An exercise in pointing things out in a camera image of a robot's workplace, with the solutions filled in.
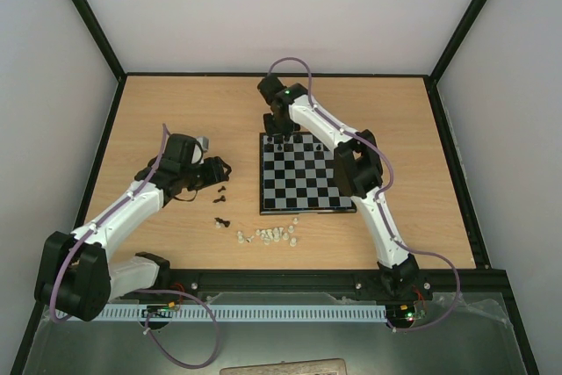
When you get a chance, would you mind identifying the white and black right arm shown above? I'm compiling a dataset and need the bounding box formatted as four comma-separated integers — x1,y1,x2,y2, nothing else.
257,74,419,298

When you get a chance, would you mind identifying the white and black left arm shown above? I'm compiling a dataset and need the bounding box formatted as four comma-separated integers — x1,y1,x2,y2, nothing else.
34,133,232,323

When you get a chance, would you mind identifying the white chess pieces cluster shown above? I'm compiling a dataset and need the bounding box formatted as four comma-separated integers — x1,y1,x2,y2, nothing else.
255,225,296,244

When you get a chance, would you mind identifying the small circuit board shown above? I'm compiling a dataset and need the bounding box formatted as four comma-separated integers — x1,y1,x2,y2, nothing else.
395,301,429,321

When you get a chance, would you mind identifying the black and grey chessboard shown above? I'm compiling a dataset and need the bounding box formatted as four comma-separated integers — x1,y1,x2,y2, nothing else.
259,132,357,215

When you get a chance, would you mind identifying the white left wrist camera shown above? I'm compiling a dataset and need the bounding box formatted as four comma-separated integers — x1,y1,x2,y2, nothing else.
197,136,209,152

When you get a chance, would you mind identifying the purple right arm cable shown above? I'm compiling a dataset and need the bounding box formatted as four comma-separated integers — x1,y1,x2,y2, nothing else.
267,57,461,333

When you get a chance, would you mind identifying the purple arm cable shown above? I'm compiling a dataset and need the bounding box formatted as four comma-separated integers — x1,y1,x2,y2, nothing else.
50,123,220,368
267,57,461,333

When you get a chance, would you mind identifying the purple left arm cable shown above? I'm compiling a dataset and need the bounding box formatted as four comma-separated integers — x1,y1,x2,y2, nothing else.
50,123,220,368

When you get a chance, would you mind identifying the black enclosure frame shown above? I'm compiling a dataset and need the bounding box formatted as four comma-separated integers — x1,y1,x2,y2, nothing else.
10,0,539,374

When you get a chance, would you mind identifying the light blue cable duct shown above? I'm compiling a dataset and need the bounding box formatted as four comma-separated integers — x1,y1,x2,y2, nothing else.
96,304,387,323

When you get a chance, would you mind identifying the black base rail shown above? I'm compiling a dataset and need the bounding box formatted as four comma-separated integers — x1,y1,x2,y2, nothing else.
43,268,510,301

